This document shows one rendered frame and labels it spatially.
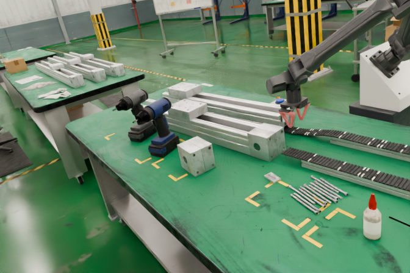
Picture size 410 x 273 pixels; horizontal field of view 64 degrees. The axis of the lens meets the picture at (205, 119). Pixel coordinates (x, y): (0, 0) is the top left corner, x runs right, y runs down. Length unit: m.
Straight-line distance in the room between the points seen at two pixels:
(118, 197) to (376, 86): 1.61
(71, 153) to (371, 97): 2.26
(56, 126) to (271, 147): 2.01
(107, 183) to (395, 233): 1.67
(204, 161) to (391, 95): 0.82
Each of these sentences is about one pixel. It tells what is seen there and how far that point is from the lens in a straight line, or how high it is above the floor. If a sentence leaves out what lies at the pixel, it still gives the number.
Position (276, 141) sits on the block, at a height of 0.84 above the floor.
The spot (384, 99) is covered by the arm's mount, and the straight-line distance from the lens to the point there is 1.57.
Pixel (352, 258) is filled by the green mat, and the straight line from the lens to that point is 0.87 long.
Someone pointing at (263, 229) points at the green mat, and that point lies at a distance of 0.93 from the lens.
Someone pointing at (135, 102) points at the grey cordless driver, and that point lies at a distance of 1.51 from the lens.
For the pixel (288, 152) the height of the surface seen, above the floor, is 0.81.
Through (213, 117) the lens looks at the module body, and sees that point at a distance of 1.43.
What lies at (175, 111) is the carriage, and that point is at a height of 0.89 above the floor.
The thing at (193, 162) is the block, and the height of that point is 0.84.
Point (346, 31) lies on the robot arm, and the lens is 1.18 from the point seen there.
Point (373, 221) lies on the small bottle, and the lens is 0.88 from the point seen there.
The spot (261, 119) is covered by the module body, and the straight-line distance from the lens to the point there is 1.41.
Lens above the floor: 1.40
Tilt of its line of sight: 22 degrees down
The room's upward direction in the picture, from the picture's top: 11 degrees counter-clockwise
